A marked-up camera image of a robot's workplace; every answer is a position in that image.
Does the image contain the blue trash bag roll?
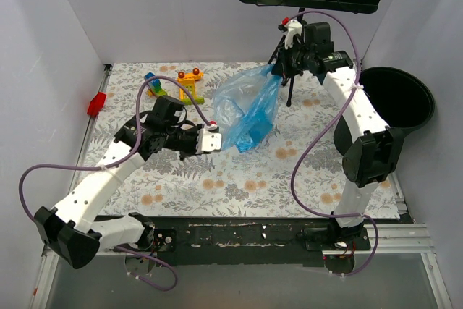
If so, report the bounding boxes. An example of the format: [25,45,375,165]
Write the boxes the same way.
[213,64,281,153]

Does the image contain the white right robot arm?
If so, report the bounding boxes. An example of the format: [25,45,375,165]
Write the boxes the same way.
[272,19,404,249]

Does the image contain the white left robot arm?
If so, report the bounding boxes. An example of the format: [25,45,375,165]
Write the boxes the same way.
[34,96,201,269]

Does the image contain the black ribbed trash bin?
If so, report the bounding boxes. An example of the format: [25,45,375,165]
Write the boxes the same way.
[332,66,436,158]

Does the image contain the yellow toy block house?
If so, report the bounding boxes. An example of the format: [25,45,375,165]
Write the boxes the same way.
[177,67,205,104]

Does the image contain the floral patterned table mat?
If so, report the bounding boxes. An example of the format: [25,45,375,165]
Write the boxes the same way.
[68,62,401,219]

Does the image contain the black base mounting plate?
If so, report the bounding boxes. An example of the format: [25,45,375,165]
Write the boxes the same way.
[141,217,373,267]

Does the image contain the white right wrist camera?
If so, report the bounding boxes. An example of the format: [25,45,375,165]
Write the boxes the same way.
[279,17,303,50]

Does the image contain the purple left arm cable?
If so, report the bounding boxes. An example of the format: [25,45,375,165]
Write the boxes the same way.
[18,76,218,292]

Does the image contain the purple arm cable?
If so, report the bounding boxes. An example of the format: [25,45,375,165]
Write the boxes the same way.
[281,10,379,277]
[18,76,218,292]

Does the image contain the red block on rail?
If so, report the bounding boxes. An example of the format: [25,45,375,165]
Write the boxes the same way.
[87,92,106,117]

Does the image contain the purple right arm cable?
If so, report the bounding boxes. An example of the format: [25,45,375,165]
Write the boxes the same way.
[281,10,379,277]

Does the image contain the aluminium frame rail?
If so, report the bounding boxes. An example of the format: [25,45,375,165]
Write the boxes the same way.
[30,219,452,308]

